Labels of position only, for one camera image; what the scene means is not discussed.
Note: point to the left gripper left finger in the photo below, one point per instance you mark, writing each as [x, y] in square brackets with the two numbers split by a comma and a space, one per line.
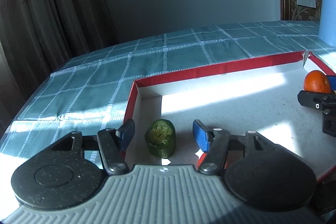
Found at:
[113, 144]

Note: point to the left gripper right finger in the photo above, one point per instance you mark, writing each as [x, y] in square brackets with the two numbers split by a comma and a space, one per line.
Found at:
[214, 144]

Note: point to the green cucumber piece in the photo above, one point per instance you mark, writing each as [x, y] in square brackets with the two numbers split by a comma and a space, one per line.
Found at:
[160, 138]

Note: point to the blue electric kettle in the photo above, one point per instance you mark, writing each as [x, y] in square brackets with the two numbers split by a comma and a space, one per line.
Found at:
[327, 23]

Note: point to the dark patterned curtain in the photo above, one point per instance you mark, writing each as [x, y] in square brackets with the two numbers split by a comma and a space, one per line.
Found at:
[38, 36]

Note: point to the teal plaid tablecloth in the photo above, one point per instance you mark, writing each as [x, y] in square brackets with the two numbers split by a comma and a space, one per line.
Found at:
[90, 92]

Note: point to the orange tangerine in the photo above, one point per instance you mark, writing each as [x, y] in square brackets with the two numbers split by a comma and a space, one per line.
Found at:
[317, 81]

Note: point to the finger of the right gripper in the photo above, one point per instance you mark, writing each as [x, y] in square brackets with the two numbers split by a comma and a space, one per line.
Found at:
[315, 100]

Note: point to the red cardboard tray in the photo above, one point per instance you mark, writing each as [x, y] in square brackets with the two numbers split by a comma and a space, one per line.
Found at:
[257, 94]

